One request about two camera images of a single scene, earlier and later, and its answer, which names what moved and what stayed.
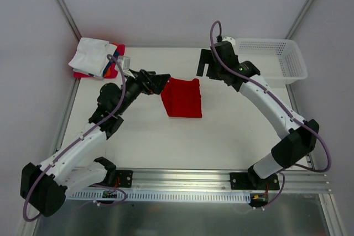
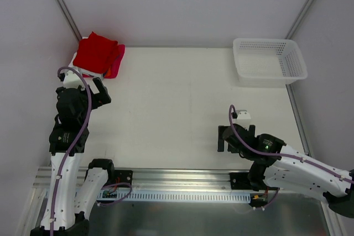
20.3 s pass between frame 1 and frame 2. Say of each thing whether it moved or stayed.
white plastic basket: stayed
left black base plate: stayed
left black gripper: moved
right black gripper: moved
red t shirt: moved
